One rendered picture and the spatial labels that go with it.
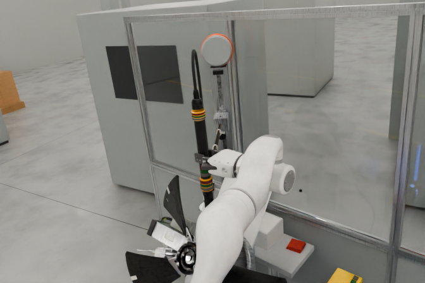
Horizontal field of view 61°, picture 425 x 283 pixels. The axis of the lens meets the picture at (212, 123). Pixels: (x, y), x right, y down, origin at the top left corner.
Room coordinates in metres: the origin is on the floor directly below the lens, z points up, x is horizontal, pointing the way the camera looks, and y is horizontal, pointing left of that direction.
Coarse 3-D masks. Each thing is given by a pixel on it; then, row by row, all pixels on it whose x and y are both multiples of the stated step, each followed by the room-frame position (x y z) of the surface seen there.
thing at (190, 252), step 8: (184, 248) 1.14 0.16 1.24; (192, 248) 1.12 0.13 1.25; (176, 256) 1.13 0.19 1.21; (184, 256) 1.12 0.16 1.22; (192, 256) 1.10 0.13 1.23; (176, 264) 1.11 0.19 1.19; (184, 264) 1.09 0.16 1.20; (192, 264) 1.08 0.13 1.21; (184, 272) 1.07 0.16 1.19; (192, 272) 1.05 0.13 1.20
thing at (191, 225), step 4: (172, 220) 1.46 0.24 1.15; (188, 220) 1.43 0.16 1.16; (172, 224) 1.45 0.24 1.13; (176, 224) 1.43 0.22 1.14; (188, 224) 1.42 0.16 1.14; (192, 224) 1.43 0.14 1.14; (176, 228) 1.42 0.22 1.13; (188, 228) 1.42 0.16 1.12; (192, 228) 1.42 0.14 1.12; (192, 232) 1.42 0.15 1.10
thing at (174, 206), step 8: (176, 176) 1.37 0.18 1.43; (168, 184) 1.42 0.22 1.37; (176, 184) 1.35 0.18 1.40; (176, 192) 1.33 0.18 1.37; (176, 200) 1.32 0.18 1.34; (168, 208) 1.40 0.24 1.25; (176, 208) 1.31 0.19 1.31; (176, 216) 1.32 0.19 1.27; (184, 224) 1.23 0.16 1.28; (184, 232) 1.25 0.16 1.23
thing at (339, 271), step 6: (336, 270) 1.12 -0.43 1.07; (342, 270) 1.11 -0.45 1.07; (336, 276) 1.09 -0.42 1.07; (342, 276) 1.09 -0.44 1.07; (348, 276) 1.08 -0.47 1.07; (330, 282) 1.06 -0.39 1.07; (336, 282) 1.06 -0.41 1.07; (342, 282) 1.06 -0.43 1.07; (348, 282) 1.05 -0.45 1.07; (360, 282) 1.05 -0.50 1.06
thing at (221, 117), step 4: (220, 112) 1.73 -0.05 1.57; (224, 112) 1.72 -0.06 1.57; (216, 116) 1.68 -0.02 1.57; (220, 116) 1.67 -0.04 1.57; (224, 116) 1.67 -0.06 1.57; (228, 116) 1.71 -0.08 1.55; (216, 120) 1.65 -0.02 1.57; (220, 120) 1.64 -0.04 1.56; (224, 120) 1.64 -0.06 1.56; (228, 120) 1.69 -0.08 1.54; (216, 124) 1.65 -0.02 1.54; (224, 124) 1.64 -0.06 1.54; (228, 124) 1.67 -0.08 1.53; (216, 128) 1.65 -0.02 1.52; (224, 128) 1.64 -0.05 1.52; (228, 128) 1.66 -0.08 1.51
